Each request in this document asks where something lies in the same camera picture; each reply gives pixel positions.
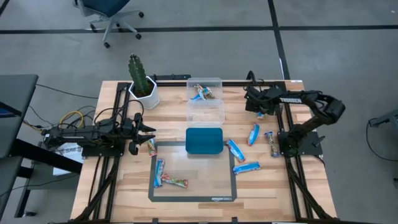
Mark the white plant pot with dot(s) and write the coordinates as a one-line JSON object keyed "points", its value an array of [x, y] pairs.
{"points": [[152, 101]]}

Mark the blue granola bar wrapper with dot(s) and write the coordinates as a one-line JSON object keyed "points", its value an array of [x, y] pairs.
{"points": [[235, 150], [196, 97], [253, 134], [246, 168], [159, 172], [260, 116]]}

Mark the dark grey desk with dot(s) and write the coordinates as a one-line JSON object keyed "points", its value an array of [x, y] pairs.
{"points": [[15, 99]]}

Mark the multicoloured granola bar wrapper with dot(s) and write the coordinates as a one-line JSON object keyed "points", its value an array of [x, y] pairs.
{"points": [[209, 92], [151, 147], [199, 91]]}

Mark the red green granola bar wrapper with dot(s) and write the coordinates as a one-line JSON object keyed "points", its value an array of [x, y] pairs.
{"points": [[174, 180]]}

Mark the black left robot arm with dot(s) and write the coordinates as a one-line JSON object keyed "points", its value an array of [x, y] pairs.
{"points": [[77, 135]]}

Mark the blue office chair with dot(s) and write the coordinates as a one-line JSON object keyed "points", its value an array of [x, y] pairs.
{"points": [[105, 6]]}

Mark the clear mat with dark border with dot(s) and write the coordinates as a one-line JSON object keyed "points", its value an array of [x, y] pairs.
{"points": [[199, 177]]}

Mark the black table frame rail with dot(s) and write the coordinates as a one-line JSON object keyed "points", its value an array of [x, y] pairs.
{"points": [[174, 83]]}

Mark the white paper sheet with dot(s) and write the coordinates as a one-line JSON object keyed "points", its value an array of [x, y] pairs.
{"points": [[70, 154]]}

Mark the black desk leg frame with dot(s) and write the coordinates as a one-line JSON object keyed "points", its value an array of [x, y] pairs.
{"points": [[46, 155]]}

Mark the blue plastic bin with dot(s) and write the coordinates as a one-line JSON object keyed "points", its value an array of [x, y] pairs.
{"points": [[204, 141]]}

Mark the clear plastic bin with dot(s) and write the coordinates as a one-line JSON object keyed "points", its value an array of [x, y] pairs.
{"points": [[217, 82], [205, 115]]}

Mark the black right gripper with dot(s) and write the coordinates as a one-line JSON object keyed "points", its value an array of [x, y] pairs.
{"points": [[262, 99]]}

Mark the green cactus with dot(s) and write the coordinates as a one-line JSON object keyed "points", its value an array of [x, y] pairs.
{"points": [[138, 74]]}

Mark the grey stand base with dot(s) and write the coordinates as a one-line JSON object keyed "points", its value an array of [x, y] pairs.
{"points": [[387, 118]]}

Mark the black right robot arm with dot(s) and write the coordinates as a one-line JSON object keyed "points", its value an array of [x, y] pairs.
{"points": [[326, 107]]}

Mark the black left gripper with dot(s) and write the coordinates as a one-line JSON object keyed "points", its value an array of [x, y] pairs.
{"points": [[132, 133]]}

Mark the black aluminium table frame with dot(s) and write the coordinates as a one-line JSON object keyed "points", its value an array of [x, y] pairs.
{"points": [[119, 99], [297, 193]]}

